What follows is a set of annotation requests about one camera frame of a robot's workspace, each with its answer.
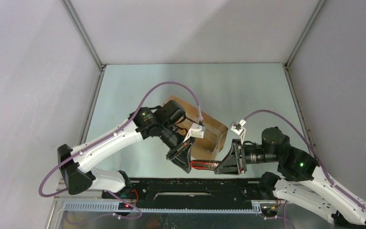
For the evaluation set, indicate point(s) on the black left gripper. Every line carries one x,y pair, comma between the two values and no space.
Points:
180,158

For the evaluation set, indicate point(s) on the aluminium left corner post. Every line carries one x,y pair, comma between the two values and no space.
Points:
75,19

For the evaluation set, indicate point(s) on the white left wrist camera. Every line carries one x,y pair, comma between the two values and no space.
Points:
197,131

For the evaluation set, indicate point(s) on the red black utility knife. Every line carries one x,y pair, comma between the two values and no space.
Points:
210,165

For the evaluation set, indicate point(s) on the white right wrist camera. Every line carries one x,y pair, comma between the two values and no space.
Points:
238,127

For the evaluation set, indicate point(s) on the aluminium corner post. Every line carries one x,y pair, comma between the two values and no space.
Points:
305,32
75,19

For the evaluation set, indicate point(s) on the brown cardboard express box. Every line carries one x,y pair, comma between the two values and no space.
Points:
209,137

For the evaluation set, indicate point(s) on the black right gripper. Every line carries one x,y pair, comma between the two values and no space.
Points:
232,162

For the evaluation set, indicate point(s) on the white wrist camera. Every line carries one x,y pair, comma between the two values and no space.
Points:
238,127
197,131

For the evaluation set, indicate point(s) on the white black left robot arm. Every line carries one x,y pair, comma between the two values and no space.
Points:
78,164

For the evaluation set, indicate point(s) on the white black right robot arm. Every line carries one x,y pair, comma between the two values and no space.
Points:
301,179

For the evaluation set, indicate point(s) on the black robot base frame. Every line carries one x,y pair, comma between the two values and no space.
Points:
187,195

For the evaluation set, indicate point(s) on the aluminium right corner post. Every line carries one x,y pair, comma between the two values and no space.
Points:
305,32

